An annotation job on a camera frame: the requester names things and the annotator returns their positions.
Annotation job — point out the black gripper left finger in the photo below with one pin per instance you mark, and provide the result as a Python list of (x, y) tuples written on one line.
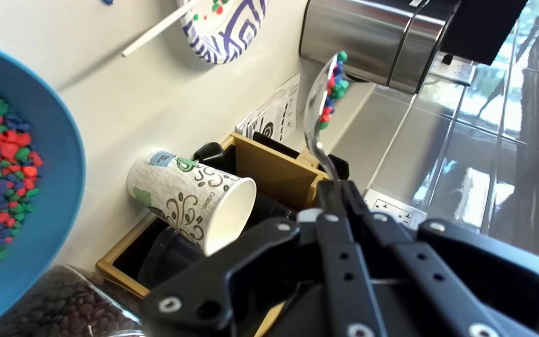
[(252, 281)]

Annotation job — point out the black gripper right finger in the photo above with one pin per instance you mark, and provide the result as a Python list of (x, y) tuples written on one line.
[(469, 287)]

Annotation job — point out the metal spoon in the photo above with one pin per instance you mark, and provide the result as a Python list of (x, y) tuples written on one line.
[(318, 118)]

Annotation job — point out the white blue patterned bowl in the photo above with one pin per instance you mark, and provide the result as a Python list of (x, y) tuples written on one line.
[(233, 34)]

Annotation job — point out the patterned paper cup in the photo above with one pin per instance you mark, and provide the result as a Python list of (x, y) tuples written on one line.
[(183, 197)]

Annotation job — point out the wooden organiser rack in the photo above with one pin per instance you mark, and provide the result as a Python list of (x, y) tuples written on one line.
[(276, 169)]

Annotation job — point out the printed paper card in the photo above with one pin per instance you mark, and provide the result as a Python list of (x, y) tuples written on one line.
[(276, 113)]

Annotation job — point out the black kettle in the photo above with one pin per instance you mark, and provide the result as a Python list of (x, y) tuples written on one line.
[(65, 306)]

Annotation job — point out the black appliance block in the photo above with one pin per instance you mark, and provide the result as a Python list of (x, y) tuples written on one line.
[(488, 29)]

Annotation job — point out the thin white stick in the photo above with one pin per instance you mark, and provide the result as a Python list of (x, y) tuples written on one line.
[(158, 30)]

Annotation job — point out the stainless steel bin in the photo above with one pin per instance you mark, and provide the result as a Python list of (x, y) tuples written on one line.
[(370, 38)]

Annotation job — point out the coloured gravel pile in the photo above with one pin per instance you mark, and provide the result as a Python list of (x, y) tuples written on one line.
[(1, 175)]

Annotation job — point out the white wall outlet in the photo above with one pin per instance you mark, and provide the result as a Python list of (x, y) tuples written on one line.
[(398, 210)]

